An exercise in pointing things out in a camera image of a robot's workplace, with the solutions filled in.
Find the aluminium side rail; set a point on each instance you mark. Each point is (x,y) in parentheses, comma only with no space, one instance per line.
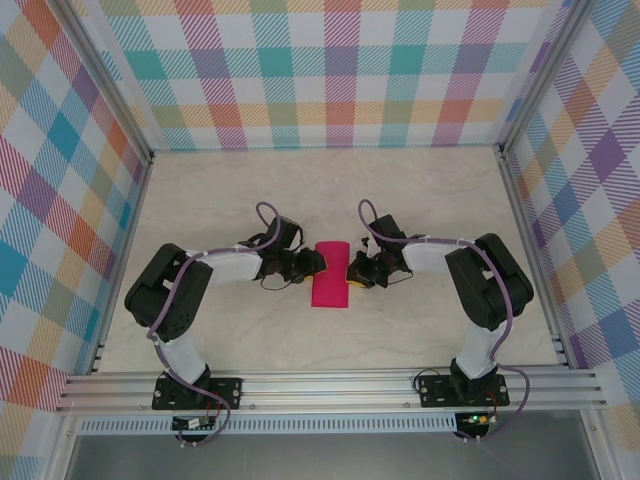
(531,250)
(131,230)

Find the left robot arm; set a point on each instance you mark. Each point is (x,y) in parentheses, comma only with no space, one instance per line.
(230,267)

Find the small circuit board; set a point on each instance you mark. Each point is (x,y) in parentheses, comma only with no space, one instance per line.
(192,424)

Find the aluminium frame post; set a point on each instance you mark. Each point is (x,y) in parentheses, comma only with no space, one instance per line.
(540,75)
(107,75)

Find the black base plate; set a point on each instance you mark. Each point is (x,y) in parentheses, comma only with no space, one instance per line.
(227,390)
(430,395)

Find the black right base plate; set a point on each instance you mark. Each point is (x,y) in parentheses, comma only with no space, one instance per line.
(430,395)

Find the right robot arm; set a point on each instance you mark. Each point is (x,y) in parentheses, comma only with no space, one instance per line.
(425,255)

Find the grey metal panel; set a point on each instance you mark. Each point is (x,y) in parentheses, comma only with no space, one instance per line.
(325,460)

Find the aluminium mounting rail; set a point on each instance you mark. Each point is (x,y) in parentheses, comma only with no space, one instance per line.
(325,390)

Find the pink cloth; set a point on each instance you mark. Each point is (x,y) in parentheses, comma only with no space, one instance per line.
(330,290)

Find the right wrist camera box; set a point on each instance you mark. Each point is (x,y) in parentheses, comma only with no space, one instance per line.
(387,230)

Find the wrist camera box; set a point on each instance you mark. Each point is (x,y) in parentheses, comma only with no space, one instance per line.
(387,230)
(285,232)

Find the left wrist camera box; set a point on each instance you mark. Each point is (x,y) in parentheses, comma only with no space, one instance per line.
(285,232)

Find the circuit board with green light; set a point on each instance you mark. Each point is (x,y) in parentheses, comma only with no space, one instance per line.
(477,419)

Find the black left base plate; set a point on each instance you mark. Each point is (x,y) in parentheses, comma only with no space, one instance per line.
(227,390)

